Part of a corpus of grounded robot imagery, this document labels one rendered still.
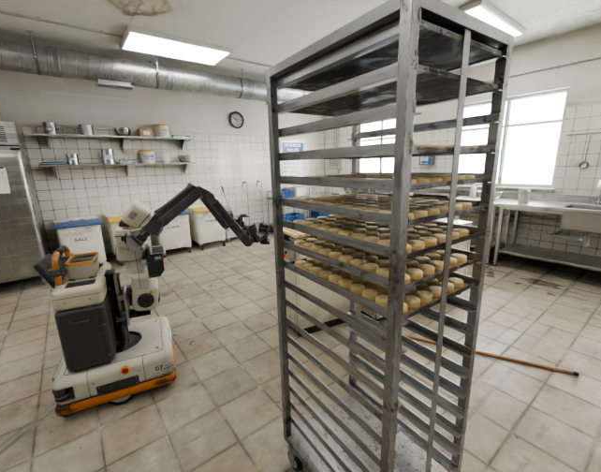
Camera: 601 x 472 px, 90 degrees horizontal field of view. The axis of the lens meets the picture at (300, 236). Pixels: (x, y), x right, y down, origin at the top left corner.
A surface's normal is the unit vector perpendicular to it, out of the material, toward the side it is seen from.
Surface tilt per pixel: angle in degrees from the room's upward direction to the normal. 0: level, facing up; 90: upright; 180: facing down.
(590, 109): 90
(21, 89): 90
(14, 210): 90
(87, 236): 92
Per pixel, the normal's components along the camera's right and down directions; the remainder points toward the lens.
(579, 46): -0.79, 0.16
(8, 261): 0.61, 0.17
